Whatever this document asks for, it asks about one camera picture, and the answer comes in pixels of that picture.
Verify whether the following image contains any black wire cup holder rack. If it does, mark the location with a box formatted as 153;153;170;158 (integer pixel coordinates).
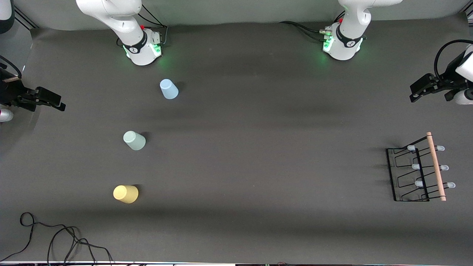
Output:
386;132;456;202

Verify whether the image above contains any pale green plastic cup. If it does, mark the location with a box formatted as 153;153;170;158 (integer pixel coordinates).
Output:
123;130;146;151

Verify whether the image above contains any yellow plastic cup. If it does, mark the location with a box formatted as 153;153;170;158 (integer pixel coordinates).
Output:
113;185;139;204

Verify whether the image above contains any light blue plastic cup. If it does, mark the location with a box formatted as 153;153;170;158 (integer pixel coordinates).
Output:
160;79;179;100

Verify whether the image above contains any dark grey table mat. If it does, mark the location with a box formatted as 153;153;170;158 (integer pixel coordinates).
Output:
0;17;473;263

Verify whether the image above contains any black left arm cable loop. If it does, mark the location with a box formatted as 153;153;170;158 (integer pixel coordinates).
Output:
434;40;473;82

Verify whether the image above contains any thin black loose cable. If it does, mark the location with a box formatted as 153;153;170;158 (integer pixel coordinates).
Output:
0;212;113;265

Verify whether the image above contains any black left arm base cable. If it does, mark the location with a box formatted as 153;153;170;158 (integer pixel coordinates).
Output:
278;11;346;41

